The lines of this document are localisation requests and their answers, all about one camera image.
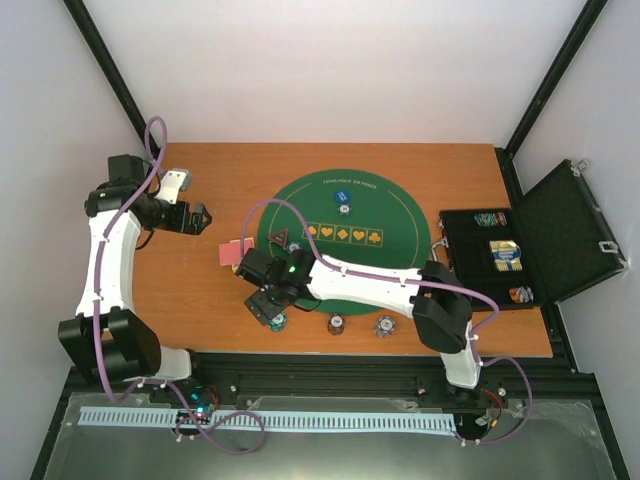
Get blue white chip stack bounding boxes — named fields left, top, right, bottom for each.
left=374, top=316, right=396, bottom=338

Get round green poker mat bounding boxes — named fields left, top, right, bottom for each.
left=256, top=169, right=432, bottom=317

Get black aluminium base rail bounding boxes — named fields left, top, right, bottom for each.
left=64, top=350, right=599, bottom=406

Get chips row in case top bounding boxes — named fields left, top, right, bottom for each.
left=474, top=211, right=508, bottom=227

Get light blue cable duct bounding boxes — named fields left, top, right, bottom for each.
left=77, top=406, right=456, bottom=436

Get blue round blind button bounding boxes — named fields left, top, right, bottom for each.
left=334, top=189, right=352, bottom=204

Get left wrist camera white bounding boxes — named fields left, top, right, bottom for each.
left=155, top=169, right=192, bottom=205

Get purple cable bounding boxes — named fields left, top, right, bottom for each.
left=239, top=198, right=534, bottom=447
left=93, top=115, right=266, bottom=455

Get black frame post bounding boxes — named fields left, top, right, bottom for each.
left=504, top=0, right=608, bottom=160
left=63, top=0, right=146, bottom=146

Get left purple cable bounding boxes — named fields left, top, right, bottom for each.
left=93, top=115, right=266, bottom=455

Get metal front plate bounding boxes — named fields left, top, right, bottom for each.
left=35, top=394, right=627, bottom=479

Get black triangular dealer button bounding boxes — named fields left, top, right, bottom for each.
left=268, top=228, right=288, bottom=249

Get mixed chips in case bottom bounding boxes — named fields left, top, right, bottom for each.
left=509, top=286, right=535, bottom=304

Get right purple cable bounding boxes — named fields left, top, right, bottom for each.
left=239, top=198, right=534, bottom=447

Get left black frame post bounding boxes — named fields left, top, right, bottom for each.
left=63, top=0, right=146, bottom=146

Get black poker case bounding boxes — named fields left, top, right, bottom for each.
left=439, top=160, right=627, bottom=310

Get blue white chips in case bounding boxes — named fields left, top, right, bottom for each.
left=489, top=240, right=523, bottom=272

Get brown poker chip stack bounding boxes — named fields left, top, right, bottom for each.
left=327, top=315, right=345, bottom=336

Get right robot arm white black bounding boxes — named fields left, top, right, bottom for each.
left=235, top=248, right=481, bottom=390

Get teal poker chip stack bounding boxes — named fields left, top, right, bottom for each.
left=267, top=312, right=287, bottom=332

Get red playing card deck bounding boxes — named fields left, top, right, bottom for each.
left=219, top=237, right=254, bottom=268

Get right black frame post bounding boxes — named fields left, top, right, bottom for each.
left=504, top=0, right=608, bottom=160

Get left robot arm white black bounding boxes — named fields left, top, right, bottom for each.
left=58, top=155, right=212, bottom=403

